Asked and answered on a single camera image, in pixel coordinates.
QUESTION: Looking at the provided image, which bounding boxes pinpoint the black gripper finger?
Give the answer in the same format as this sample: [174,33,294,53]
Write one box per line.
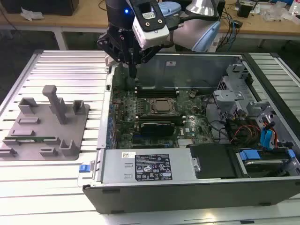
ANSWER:
[97,32,134,78]
[132,45,162,78]

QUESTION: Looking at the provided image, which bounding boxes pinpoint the green RAM stick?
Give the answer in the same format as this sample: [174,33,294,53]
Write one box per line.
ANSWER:
[3,136,47,143]

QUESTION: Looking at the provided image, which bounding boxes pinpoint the black RAM slot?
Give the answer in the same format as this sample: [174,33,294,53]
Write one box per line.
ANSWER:
[135,85,180,92]
[135,118,187,126]
[135,91,180,98]

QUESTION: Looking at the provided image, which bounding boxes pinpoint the wooden desk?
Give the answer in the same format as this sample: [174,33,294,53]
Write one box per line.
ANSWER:
[0,0,300,40]

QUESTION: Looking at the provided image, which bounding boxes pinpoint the silver CPU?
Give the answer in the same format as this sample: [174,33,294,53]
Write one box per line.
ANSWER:
[156,100,173,111]

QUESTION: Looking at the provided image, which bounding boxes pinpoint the green motherboard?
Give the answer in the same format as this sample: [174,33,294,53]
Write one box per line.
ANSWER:
[110,86,216,150]

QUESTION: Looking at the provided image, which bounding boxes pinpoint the black graphics card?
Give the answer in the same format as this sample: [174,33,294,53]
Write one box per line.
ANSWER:
[140,121,175,136]

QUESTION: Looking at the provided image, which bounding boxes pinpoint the large black box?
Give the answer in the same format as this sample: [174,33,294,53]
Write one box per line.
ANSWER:
[4,0,79,16]

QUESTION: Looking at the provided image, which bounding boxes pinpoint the crumpled white paper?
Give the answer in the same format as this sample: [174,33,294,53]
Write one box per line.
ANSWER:
[20,6,45,22]

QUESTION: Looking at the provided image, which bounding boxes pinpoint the grey metal drive cage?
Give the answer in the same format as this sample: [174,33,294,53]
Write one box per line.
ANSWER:
[212,62,255,119]

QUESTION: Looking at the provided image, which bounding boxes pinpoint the silver chipset heatsink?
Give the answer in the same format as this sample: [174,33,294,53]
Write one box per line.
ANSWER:
[177,138,200,149]

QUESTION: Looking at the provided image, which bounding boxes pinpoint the small black device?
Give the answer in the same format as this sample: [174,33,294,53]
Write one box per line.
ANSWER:
[236,1,254,17]

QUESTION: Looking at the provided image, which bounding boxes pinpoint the grey parts rack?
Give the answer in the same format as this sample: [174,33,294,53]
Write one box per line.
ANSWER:
[0,84,91,162]

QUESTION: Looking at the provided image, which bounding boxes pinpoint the grey power supply unit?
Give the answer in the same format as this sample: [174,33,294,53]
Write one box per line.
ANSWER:
[100,149,199,184]

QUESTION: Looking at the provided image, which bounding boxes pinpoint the black plastic cover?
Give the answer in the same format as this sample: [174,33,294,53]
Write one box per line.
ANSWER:
[187,144,238,180]

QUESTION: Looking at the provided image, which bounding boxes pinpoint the clear plastic bags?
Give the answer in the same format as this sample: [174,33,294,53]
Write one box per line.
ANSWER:
[260,3,293,23]

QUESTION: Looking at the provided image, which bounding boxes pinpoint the hard disk in blue carrier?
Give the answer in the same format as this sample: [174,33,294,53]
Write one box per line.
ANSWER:
[236,148,296,179]

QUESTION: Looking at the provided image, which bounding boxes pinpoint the black PC case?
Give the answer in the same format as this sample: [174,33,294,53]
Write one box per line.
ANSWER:
[82,52,300,215]

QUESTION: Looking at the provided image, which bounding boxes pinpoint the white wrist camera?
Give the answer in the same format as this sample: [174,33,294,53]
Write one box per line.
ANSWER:
[132,20,170,49]

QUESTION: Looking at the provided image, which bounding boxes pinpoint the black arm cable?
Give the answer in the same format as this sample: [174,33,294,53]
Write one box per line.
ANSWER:
[167,13,221,31]

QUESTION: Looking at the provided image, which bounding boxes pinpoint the coloured power wire bundle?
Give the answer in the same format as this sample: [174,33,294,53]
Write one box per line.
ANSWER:
[227,123,261,144]

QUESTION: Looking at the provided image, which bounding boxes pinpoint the blue data wire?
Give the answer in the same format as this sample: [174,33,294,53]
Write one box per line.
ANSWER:
[259,121,278,151]

